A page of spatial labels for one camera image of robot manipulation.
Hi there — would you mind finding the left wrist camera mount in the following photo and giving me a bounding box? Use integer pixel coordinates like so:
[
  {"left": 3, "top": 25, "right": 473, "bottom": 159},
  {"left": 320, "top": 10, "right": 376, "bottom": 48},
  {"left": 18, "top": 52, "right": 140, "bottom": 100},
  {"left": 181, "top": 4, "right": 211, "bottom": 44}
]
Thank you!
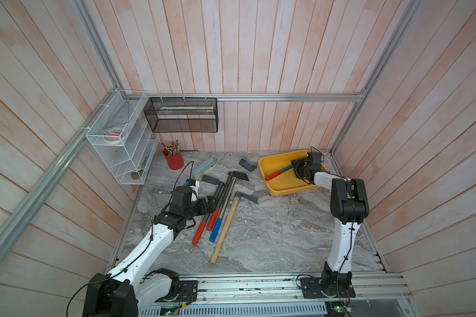
[{"left": 185, "top": 178, "right": 200, "bottom": 198}]

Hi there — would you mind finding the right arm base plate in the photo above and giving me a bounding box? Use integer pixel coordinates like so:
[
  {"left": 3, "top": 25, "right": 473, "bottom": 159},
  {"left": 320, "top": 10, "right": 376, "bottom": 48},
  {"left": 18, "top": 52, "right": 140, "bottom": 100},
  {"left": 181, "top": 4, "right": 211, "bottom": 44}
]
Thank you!
[{"left": 296, "top": 274, "right": 356, "bottom": 299}]

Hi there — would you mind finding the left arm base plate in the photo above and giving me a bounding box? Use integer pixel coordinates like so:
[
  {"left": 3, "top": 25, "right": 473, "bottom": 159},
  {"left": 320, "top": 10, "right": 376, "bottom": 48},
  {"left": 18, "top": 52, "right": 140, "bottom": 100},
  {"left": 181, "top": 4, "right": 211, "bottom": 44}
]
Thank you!
[{"left": 155, "top": 280, "right": 198, "bottom": 303}]

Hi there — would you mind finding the speckled hoe inner red grip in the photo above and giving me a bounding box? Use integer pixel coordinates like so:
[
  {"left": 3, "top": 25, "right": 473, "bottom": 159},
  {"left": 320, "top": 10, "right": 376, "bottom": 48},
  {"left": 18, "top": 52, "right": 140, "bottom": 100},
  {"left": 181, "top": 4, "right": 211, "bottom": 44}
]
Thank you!
[{"left": 206, "top": 171, "right": 249, "bottom": 231}]

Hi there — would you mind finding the black wire mesh basket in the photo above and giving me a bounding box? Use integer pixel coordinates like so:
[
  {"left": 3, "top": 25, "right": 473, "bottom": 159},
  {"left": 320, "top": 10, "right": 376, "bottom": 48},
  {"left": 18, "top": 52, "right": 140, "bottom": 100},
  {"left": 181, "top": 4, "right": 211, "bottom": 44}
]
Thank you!
[{"left": 144, "top": 97, "right": 219, "bottom": 133}]

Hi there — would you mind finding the tape roll on shelf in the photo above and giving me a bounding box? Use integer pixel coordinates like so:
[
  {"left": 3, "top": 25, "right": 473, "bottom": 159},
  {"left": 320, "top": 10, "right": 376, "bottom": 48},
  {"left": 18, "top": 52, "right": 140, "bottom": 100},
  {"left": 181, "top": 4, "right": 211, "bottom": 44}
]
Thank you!
[{"left": 102, "top": 126, "right": 128, "bottom": 145}]

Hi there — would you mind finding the light blue stapler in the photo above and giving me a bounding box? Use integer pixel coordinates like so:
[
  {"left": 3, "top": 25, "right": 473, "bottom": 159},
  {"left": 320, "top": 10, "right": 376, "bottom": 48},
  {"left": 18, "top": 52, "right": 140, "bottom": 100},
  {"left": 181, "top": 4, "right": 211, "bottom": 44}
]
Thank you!
[{"left": 191, "top": 157, "right": 215, "bottom": 180}]

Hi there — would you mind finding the wooden handle hoe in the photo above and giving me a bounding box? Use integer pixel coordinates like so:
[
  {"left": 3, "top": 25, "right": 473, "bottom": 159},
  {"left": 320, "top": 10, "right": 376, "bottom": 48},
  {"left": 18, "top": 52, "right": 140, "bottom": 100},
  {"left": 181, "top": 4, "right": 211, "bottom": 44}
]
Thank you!
[{"left": 210, "top": 192, "right": 259, "bottom": 264}]

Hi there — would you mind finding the white wire mesh shelf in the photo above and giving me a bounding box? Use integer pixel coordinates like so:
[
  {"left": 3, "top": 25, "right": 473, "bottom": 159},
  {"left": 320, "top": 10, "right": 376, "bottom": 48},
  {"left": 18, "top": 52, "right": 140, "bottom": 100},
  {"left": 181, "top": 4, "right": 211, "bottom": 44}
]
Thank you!
[{"left": 86, "top": 90, "right": 159, "bottom": 185}]

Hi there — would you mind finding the red metal pencil cup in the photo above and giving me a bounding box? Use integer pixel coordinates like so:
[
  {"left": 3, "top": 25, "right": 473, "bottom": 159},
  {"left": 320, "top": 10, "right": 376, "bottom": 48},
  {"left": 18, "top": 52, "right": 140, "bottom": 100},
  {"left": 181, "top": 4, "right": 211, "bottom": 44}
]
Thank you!
[{"left": 163, "top": 150, "right": 185, "bottom": 170}]

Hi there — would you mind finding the speckled hoe outer red grip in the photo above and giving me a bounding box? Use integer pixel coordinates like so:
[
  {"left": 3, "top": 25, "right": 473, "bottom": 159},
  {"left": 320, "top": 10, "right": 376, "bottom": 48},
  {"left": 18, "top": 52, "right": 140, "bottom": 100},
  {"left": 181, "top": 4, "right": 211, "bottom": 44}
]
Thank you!
[{"left": 192, "top": 175, "right": 224, "bottom": 246}]

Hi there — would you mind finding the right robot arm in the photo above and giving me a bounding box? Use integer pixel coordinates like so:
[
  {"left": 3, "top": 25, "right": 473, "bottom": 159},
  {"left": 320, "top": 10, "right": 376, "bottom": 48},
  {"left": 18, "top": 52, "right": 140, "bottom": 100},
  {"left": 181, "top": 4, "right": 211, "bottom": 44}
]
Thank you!
[{"left": 292, "top": 152, "right": 370, "bottom": 289}]

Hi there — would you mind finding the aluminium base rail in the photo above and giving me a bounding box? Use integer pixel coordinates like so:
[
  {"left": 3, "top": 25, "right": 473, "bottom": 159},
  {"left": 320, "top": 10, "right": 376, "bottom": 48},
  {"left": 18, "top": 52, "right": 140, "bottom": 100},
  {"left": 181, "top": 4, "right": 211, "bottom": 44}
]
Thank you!
[{"left": 180, "top": 272, "right": 413, "bottom": 305}]

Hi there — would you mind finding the yellow plastic storage box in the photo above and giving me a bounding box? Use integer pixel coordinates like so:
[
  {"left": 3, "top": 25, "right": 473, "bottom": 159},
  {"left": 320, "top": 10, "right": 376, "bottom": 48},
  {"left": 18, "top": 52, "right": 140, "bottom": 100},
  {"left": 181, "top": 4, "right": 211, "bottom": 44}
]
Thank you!
[{"left": 259, "top": 150, "right": 318, "bottom": 197}]

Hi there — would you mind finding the green hoe red grip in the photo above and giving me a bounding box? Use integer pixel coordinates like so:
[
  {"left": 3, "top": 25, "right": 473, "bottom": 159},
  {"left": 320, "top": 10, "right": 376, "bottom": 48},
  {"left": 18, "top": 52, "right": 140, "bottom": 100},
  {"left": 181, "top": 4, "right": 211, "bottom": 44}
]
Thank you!
[{"left": 264, "top": 165, "right": 294, "bottom": 182}]

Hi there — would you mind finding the speckled hoe red grip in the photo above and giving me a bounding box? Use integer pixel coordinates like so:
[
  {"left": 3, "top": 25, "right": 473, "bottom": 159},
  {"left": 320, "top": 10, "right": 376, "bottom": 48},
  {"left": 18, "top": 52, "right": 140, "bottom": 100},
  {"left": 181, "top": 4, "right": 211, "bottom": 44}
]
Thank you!
[
  {"left": 192, "top": 175, "right": 224, "bottom": 246},
  {"left": 206, "top": 171, "right": 249, "bottom": 231}
]

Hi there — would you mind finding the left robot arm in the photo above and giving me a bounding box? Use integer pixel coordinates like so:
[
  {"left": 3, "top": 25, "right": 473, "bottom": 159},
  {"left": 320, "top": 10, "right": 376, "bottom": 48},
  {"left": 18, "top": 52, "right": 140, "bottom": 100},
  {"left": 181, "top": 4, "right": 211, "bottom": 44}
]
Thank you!
[{"left": 82, "top": 186, "right": 216, "bottom": 316}]

